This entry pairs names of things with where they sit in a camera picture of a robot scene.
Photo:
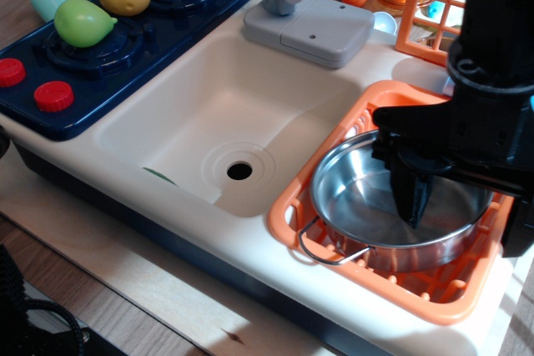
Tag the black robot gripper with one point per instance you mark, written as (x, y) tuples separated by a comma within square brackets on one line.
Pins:
[(483, 136)]

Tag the stainless steel pan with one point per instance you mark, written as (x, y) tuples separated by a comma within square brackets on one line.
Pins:
[(350, 192)]

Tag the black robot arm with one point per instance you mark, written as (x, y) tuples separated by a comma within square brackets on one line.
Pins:
[(500, 28)]

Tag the orange plastic drying rack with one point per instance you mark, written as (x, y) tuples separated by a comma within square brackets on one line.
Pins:
[(443, 295)]

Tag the cream toy sink unit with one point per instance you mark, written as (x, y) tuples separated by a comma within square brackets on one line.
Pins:
[(204, 150)]

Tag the white measuring spoon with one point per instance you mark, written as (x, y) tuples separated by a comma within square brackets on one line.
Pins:
[(385, 23)]

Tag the grey toy faucet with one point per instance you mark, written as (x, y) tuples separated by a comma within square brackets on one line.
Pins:
[(326, 32)]

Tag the red stove knob right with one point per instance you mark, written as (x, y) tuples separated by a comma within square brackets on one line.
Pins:
[(54, 96)]

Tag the red stove knob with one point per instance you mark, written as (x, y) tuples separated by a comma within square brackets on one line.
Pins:
[(12, 72), (54, 96)]

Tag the green toy pear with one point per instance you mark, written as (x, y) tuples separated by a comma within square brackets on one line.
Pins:
[(82, 24)]

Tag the navy blue toy stove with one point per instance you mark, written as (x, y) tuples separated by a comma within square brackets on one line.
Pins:
[(102, 76)]

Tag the red stove knob left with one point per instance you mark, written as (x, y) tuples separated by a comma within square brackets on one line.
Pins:
[(12, 72)]

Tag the orange wire basket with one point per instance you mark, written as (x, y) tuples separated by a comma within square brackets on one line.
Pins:
[(424, 26)]

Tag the black metal base bracket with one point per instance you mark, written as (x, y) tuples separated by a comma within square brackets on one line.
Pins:
[(89, 343)]

